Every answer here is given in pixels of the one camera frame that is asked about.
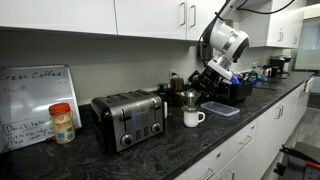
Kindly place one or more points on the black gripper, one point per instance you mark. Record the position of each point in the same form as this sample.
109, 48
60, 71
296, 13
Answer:
207, 79

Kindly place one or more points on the metal cone coffee filter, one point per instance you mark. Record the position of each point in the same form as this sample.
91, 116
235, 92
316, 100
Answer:
189, 98

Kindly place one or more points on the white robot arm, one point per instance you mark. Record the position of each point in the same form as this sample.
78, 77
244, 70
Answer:
229, 43

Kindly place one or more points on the clear plastic container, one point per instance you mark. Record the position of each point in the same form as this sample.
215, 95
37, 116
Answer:
220, 109

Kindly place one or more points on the black dish rack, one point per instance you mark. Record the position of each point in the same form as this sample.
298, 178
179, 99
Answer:
225, 93

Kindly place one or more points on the dark brown grinder jar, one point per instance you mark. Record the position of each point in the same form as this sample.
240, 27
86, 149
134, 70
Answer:
176, 86

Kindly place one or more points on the white ceramic mug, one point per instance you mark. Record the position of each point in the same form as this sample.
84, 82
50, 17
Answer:
192, 119

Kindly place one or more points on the black coffee machine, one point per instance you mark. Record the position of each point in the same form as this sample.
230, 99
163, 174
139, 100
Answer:
276, 64

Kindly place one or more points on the white upper cabinets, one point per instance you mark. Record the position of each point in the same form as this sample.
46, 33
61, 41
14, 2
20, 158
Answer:
266, 21

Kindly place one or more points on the stainless steel toaster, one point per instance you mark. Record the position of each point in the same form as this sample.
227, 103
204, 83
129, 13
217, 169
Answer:
125, 119

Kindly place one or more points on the orange lid creamer jar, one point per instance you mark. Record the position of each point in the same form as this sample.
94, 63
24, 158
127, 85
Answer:
62, 122

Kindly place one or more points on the white whiteboard sign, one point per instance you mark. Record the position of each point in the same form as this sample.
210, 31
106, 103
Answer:
26, 93

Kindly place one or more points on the wall power outlet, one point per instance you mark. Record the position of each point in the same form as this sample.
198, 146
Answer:
172, 74

